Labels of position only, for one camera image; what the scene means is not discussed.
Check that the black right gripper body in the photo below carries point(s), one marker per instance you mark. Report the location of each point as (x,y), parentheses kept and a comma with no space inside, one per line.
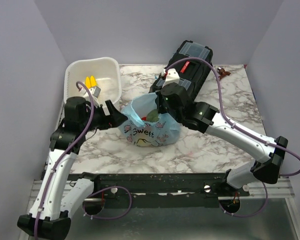
(162,107)

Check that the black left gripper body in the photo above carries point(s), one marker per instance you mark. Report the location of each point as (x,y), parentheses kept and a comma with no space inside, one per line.
(100,120)

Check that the light blue plastic bag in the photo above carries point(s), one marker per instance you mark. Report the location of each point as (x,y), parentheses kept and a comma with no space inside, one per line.
(148,134)

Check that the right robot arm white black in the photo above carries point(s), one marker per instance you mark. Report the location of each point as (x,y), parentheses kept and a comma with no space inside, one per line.
(267,152)

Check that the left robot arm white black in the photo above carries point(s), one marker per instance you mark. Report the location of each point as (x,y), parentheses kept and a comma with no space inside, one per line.
(51,215)

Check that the green fake avocado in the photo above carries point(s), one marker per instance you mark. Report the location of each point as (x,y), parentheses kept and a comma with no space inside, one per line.
(155,115)

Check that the yellow fake corn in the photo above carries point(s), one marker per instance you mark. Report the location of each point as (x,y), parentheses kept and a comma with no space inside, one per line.
(90,82)

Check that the black plastic toolbox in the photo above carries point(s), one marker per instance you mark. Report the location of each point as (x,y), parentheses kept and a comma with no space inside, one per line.
(192,73)

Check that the white plastic basket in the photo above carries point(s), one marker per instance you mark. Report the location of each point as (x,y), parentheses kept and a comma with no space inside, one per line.
(100,75)

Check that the small brown metal object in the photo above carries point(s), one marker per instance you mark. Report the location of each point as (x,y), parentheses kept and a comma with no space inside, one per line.
(222,72)

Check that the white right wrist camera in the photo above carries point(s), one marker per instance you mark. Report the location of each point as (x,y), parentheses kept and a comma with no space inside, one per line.
(170,76)

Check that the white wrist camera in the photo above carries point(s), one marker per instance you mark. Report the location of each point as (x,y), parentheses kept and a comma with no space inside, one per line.
(170,76)
(95,91)

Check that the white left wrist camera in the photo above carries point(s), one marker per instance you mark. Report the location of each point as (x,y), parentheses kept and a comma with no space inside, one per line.
(95,91)

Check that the black metal base rail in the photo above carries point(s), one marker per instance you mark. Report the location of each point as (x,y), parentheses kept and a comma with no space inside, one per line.
(165,190)

